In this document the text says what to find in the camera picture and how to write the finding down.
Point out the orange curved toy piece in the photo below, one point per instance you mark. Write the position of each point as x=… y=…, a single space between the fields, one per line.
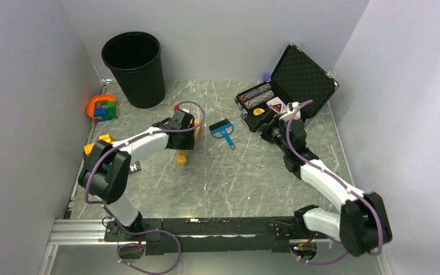
x=95 y=101

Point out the yellow slotted scoop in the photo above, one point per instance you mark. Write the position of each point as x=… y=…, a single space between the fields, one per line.
x=191 y=138

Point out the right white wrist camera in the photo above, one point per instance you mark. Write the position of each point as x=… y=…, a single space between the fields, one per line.
x=291 y=113

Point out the yellow dealer button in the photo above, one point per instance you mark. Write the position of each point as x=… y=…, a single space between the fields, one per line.
x=258 y=111

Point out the playing card deck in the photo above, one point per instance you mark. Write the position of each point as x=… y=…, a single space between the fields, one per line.
x=277 y=105

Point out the black plastic waste bin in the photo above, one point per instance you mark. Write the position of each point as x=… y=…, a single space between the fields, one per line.
x=134 y=58

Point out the black perforated plate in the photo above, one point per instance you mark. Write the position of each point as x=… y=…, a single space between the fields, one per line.
x=135 y=167

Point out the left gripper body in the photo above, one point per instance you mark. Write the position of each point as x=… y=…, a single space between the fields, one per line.
x=186 y=142

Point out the blue hand brush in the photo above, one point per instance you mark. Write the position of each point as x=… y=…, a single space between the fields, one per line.
x=222 y=130

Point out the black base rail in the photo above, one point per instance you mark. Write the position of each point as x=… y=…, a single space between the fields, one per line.
x=194 y=235

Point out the blue and green toy blocks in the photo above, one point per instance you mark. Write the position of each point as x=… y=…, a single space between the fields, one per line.
x=105 y=111

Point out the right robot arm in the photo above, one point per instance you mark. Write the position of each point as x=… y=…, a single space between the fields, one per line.
x=360 y=224

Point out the black poker chip case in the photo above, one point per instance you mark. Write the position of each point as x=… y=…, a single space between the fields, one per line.
x=296 y=77

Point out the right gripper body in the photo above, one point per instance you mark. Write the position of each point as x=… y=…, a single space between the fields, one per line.
x=274 y=132

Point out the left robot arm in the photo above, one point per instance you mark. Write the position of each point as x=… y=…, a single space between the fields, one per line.
x=106 y=169

